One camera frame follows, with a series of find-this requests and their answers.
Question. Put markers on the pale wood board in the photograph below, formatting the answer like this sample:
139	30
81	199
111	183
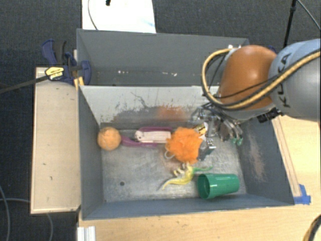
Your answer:
56	147

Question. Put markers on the black cylinder on white bracket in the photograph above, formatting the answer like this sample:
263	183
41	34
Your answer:
269	116

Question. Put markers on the grey metal bin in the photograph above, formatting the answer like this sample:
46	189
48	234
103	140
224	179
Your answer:
140	164

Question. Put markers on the orange ball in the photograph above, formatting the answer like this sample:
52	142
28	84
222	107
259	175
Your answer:
109	138

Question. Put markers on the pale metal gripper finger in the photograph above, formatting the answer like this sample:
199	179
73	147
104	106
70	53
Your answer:
206	150
201	130

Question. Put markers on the green plastic cup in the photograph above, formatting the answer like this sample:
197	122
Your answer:
218	186

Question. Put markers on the orange mesh bath sponge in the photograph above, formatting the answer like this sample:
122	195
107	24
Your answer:
184	144

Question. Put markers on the purple and white tool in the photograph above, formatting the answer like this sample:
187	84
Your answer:
150	136

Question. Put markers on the yellow-green toy dinosaur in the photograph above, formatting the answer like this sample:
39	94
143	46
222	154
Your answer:
184	178

